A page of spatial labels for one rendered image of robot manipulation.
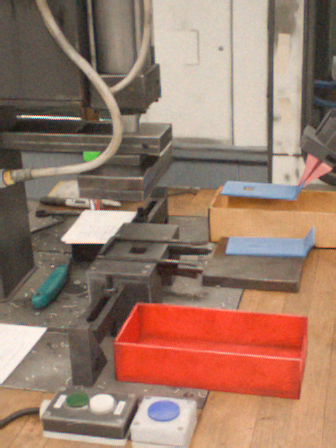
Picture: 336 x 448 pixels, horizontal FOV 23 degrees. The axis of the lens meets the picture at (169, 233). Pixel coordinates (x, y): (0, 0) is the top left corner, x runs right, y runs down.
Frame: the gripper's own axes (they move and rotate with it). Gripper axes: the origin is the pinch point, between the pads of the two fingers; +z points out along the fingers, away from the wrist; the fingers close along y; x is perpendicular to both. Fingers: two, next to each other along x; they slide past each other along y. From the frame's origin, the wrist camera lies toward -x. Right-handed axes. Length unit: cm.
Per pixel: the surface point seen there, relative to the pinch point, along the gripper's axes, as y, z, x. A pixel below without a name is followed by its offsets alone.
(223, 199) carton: 10.3, 13.4, -5.5
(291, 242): -3.5, 7.3, 9.2
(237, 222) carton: 6.3, 11.0, 6.0
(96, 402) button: 12, 16, 65
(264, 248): 0.2, 9.6, 12.6
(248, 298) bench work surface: -0.6, 12.1, 27.4
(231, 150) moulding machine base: 13.9, 12.4, -29.9
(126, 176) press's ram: 25.6, 0.1, 38.7
